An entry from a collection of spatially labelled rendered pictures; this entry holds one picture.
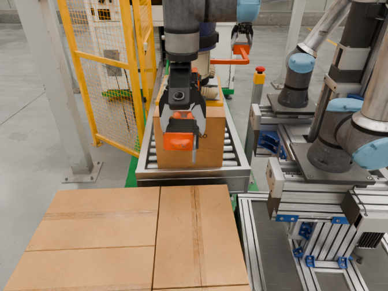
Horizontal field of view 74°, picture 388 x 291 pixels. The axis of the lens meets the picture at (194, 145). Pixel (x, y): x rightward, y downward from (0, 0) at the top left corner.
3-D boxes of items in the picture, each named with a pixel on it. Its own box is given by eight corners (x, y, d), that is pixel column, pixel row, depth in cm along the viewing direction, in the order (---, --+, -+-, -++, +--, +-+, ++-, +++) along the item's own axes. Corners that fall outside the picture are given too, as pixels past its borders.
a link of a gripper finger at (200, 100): (211, 114, 65) (197, 82, 60) (211, 116, 63) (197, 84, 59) (193, 119, 66) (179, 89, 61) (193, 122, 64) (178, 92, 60)
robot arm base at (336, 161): (341, 148, 100) (350, 126, 94) (359, 174, 87) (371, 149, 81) (301, 147, 100) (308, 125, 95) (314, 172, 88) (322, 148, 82)
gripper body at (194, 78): (198, 93, 68) (200, 46, 61) (198, 108, 61) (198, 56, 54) (170, 93, 69) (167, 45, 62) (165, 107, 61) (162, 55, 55)
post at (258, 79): (239, 176, 243) (253, 71, 187) (247, 176, 243) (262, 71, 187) (241, 181, 237) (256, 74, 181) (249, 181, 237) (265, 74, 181)
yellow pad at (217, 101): (200, 78, 138) (200, 69, 135) (219, 79, 138) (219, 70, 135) (200, 107, 110) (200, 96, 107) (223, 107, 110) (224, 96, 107)
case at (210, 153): (167, 125, 212) (164, 78, 190) (216, 126, 212) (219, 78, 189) (157, 172, 163) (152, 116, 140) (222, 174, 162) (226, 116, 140)
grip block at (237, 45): (231, 50, 146) (232, 41, 143) (246, 51, 146) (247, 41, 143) (232, 54, 139) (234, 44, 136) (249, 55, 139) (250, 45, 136)
